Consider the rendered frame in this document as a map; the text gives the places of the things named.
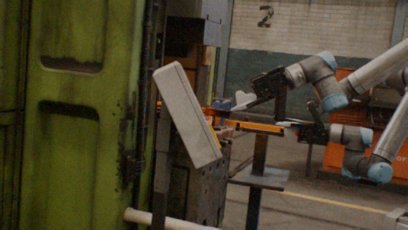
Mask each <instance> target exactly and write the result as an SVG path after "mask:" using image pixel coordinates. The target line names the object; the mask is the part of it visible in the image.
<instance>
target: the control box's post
mask: <svg viewBox="0 0 408 230"><path fill-rule="evenodd" d="M160 118H161V119H167V120H172V116H171V115H170V113H169V111H168V108H167V106H166V105H165V101H164V100H162V101H161V112H160ZM171 163H172V151H171V152H168V153H167V152H164V151H157V161H156V167H155V175H154V200H153V208H152V221H151V228H150V230H165V217H166V211H167V203H168V189H169V183H170V170H171Z"/></svg>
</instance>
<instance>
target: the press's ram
mask: <svg viewBox="0 0 408 230"><path fill-rule="evenodd" d="M227 2H228V0H168V17H174V18H191V19H199V20H207V21H210V22H215V23H218V24H219V25H226V13H227Z"/></svg>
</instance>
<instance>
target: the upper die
mask: <svg viewBox="0 0 408 230"><path fill-rule="evenodd" d="M221 27H222V25H219V24H218V23H215V22H210V21H207V20H199V19H191V18H174V17H167V23H166V31H165V41H166V42H173V43H180V44H194V45H200V46H207V47H219V45H220V38H221Z"/></svg>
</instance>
